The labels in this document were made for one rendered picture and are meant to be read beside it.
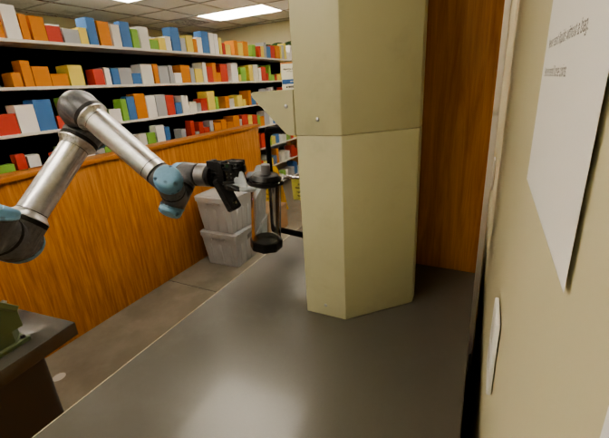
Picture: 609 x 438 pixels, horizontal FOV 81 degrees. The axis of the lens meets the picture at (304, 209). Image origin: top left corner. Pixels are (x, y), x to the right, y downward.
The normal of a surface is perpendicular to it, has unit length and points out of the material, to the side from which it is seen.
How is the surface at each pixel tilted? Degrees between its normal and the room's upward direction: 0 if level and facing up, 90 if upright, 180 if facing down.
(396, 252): 90
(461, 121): 90
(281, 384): 0
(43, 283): 90
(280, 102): 90
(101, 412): 0
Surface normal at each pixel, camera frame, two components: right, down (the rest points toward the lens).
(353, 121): 0.32, 0.29
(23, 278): 0.90, 0.10
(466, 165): -0.44, 0.32
